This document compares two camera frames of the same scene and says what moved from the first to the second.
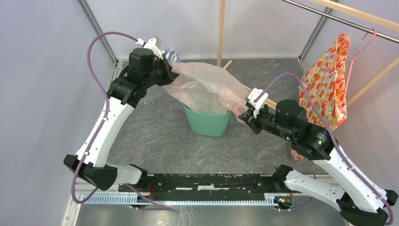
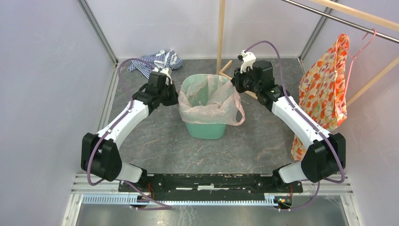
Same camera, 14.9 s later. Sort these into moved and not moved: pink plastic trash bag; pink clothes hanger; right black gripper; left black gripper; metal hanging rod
Moved: right black gripper; left black gripper; pink plastic trash bag
Not moved: metal hanging rod; pink clothes hanger
